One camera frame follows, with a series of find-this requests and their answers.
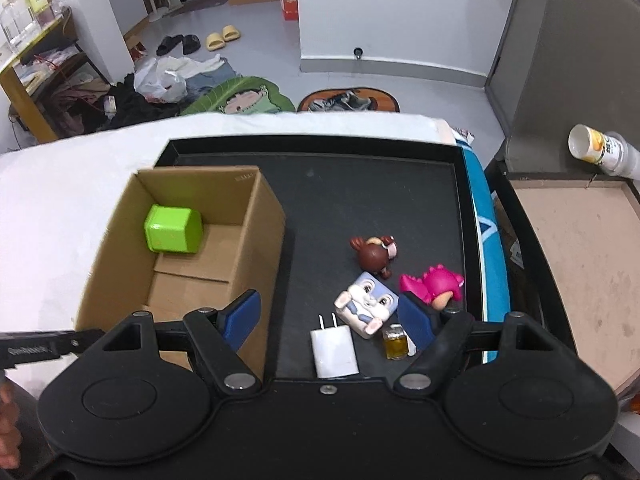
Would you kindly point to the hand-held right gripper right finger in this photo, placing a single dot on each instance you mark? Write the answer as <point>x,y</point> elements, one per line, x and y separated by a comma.
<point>414,320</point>

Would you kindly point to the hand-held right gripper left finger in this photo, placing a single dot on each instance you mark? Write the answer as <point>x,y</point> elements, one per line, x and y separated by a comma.
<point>244,316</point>

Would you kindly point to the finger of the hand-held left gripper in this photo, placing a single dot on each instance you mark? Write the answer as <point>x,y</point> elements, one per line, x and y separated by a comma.
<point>35,349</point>

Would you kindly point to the small yellow perfume bottle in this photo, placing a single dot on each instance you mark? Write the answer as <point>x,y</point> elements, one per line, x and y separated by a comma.
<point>395,346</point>

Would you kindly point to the grey rabbit cube figure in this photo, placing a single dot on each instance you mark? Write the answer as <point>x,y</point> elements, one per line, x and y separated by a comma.
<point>367,302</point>

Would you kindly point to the brown cardboard box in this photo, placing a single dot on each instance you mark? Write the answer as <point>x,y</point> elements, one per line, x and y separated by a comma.
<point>260,240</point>

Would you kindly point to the white plug charger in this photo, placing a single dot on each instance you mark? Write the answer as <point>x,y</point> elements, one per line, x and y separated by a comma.
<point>334,352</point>

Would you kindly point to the black tray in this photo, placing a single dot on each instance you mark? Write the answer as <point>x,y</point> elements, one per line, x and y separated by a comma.
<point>350,195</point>

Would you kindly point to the person's left hand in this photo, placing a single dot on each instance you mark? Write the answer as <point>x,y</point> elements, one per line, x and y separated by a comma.
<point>7,425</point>

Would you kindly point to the pink dinosaur doll figure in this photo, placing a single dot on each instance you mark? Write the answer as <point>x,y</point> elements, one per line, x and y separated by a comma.
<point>435,282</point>

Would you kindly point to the blue white board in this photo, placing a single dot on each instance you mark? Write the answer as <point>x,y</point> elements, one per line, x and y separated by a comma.
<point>492,260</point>

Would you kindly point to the green cube box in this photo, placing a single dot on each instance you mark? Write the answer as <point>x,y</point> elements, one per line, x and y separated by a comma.
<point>172,230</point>

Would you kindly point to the black framed brown board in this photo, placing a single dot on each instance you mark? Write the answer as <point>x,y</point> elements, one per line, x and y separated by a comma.
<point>580,270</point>

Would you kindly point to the green printed cushion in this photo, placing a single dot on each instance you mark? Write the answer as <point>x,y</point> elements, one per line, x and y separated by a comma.
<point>240,100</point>

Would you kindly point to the orange floor mat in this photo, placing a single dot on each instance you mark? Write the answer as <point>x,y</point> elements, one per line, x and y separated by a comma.
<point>387,99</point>

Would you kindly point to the grey sneakers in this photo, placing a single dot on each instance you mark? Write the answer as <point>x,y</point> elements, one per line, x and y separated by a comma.
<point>340,102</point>

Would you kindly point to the orange object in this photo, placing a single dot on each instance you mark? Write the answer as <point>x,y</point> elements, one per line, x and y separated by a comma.
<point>632,404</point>

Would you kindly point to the blue jeans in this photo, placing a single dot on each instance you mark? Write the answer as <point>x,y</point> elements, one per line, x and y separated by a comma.
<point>215,79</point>

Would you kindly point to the black cloth pile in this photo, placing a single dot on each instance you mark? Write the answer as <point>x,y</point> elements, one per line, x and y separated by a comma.
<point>130,105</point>

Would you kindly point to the pink cloth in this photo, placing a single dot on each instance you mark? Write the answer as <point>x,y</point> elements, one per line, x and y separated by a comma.
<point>75,105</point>

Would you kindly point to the white plastic bag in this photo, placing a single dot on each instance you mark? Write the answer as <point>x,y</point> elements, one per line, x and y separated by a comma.
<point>160,80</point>

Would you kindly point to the clear bottle yellow label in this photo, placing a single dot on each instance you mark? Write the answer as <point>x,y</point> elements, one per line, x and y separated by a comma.
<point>605,152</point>

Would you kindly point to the wooden side table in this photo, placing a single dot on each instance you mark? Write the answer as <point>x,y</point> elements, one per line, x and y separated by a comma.
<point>25,95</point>

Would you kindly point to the white cloth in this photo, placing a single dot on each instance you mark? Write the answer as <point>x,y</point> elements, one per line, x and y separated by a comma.
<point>197,66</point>

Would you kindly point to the yellow slipper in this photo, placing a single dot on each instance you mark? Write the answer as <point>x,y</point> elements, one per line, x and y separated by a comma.
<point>231,32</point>
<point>214,40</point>

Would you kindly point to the black slipper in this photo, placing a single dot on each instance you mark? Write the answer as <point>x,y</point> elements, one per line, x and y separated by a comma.
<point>169,45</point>
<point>190,44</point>

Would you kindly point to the clear glass jar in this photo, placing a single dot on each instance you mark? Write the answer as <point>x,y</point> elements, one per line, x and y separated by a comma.
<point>17,20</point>

